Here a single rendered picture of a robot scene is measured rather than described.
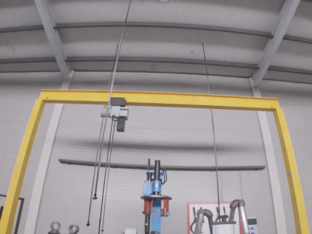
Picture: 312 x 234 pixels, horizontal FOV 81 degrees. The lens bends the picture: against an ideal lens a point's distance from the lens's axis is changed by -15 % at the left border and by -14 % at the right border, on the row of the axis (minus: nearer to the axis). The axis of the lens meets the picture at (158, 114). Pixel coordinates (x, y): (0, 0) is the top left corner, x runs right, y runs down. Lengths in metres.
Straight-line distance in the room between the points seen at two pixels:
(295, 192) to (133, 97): 3.62
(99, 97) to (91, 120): 2.65
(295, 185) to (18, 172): 5.07
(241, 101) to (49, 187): 5.64
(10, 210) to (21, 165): 0.82
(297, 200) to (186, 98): 2.90
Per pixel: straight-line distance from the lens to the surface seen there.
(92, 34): 7.32
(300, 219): 4.35
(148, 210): 4.07
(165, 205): 3.85
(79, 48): 7.81
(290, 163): 4.48
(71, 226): 3.85
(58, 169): 6.80
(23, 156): 4.44
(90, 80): 8.06
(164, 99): 4.35
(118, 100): 4.28
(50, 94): 4.97
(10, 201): 4.34
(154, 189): 4.00
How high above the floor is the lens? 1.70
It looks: 30 degrees up
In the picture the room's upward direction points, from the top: 2 degrees clockwise
